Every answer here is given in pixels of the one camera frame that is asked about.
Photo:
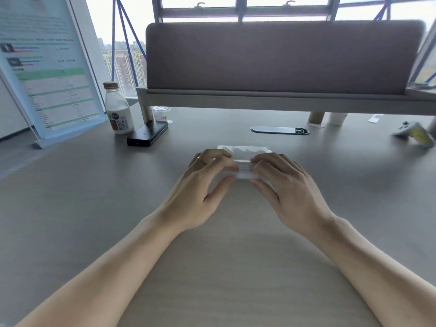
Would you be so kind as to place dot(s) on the person's right hand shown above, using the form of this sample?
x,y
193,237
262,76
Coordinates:
x,y
296,197

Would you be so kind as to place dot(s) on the person's left hand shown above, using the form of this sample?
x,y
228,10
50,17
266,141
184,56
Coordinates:
x,y
190,197

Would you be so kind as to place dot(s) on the clear plastic marker case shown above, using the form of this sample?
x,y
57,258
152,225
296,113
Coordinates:
x,y
243,156

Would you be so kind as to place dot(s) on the person's right forearm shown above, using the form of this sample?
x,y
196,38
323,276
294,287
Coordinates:
x,y
374,279

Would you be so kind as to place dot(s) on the person's left forearm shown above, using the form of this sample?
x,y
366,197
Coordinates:
x,y
102,282

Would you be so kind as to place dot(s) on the small white sachet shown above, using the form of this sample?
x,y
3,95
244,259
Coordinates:
x,y
316,125

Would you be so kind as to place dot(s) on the black rectangular power bank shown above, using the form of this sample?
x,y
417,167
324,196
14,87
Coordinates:
x,y
147,134

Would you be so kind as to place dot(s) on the brown paper cup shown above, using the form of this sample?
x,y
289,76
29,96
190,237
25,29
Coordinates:
x,y
316,118

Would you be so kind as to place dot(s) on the small clear jar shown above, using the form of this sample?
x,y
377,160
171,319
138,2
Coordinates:
x,y
161,114

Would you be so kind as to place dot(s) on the white paper cup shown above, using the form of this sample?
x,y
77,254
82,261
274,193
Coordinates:
x,y
337,119

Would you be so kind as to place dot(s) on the grey desk shelf riser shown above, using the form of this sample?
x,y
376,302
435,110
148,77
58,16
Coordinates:
x,y
272,103

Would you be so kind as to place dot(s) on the white milk bottle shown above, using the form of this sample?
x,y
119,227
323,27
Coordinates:
x,y
119,115

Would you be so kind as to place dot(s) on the white paper slip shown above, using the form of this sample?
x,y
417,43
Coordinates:
x,y
375,118

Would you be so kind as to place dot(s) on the white and yellow controller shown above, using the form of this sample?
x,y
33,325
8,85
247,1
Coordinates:
x,y
415,134

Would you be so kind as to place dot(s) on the grey desk divider shelf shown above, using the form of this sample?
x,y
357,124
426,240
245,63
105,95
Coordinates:
x,y
282,57

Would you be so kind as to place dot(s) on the curved window latch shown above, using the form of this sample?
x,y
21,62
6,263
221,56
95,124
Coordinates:
x,y
290,2
200,4

